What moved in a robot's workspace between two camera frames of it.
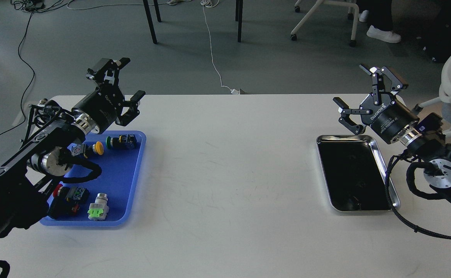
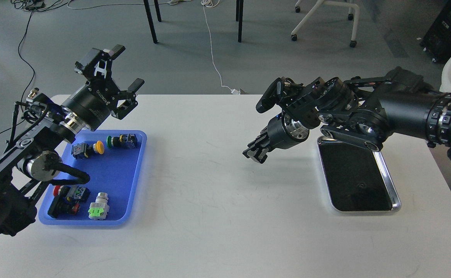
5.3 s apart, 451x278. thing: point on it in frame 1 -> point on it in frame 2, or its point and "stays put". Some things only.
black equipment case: (439, 39) stays put
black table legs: (238, 17) stays put
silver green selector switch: (98, 211) stays put
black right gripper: (386, 119) -> (282, 133)
